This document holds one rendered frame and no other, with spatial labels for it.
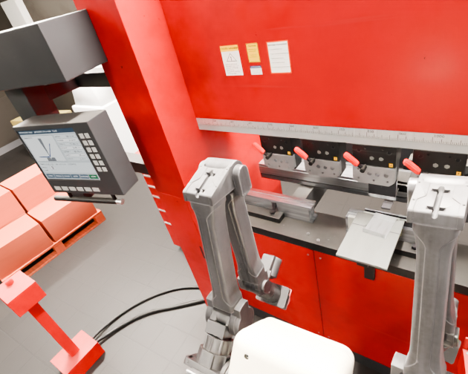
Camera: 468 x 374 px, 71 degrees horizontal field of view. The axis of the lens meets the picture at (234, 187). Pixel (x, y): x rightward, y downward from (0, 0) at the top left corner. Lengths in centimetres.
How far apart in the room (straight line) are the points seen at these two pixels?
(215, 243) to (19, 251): 303
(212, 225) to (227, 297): 20
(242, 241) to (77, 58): 97
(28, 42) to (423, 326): 141
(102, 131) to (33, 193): 250
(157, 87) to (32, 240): 247
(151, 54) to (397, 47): 90
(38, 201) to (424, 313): 366
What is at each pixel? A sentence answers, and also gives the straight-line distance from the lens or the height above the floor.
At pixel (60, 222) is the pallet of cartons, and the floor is 28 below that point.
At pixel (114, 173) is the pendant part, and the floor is 136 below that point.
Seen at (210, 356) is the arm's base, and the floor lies 123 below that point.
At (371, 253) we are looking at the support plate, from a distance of 132.
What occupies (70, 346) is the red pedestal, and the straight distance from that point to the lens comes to 258.
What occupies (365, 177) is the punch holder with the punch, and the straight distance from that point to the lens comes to 134.
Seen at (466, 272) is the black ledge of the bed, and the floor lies 87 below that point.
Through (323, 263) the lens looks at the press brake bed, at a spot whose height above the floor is 76.
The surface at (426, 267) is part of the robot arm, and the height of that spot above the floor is 150.
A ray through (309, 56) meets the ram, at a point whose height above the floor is 166.
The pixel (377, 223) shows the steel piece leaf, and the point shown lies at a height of 100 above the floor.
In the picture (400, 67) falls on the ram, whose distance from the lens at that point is 114.
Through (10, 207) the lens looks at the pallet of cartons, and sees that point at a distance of 386.
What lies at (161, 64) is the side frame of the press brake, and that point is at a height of 169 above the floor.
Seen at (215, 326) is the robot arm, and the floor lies 126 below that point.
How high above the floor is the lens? 196
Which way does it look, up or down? 33 degrees down
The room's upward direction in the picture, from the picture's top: 15 degrees counter-clockwise
